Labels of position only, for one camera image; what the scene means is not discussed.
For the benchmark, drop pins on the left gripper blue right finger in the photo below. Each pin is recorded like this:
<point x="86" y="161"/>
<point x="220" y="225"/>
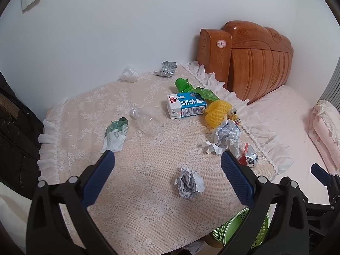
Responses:
<point x="237" y="176"/>

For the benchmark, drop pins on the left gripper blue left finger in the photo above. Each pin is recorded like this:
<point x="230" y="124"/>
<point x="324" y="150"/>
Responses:
<point x="95" y="176"/>

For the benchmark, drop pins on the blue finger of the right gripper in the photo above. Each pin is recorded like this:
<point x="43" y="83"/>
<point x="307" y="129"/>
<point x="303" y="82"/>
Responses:
<point x="321" y="174"/>

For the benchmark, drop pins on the yellow foam fruit net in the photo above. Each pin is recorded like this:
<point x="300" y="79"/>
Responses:
<point x="216" y="111"/>

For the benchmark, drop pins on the silver pill blister pack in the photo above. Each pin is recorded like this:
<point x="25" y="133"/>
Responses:
<point x="167" y="70"/>

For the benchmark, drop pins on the red silver foil wrapper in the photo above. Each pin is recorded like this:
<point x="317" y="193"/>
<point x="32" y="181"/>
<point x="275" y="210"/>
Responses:
<point x="248" y="156"/>

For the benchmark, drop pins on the folded pink quilt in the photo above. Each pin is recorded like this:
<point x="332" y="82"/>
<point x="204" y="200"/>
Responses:
<point x="323" y="129"/>

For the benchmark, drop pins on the large crumpled paper wad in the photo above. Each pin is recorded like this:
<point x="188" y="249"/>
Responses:
<point x="225" y="137"/>

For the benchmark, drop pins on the crumpled paper ball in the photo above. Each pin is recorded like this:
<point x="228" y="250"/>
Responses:
<point x="189" y="183"/>

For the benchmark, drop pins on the green white crumpled wrapper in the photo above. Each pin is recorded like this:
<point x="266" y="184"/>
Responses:
<point x="115" y="135"/>

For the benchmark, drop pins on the beige lace table cover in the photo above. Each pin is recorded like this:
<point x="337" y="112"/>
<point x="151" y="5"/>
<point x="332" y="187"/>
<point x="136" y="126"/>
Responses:
<point x="139" y="210"/>

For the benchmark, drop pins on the small yellow candy wrapper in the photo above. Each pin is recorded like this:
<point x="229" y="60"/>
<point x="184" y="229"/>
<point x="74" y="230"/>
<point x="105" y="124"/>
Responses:
<point x="232" y="114"/>

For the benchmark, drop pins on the pink bed sheet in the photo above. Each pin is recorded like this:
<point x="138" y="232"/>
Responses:
<point x="287" y="114"/>

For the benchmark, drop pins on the clear plastic bottle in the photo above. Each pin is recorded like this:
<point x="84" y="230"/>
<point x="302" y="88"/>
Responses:
<point x="147" y="120"/>

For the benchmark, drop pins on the blue white milk carton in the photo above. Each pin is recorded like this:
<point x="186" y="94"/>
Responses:
<point x="182" y="105"/>

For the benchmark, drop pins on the green snack bag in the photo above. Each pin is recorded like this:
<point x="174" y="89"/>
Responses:
<point x="183" y="86"/>

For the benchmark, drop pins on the crumpled clear plastic wrap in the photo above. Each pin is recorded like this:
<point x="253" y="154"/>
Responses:
<point x="129" y="75"/>

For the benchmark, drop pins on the wooden headboard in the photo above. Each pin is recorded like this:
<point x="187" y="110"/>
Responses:
<point x="251" y="60"/>

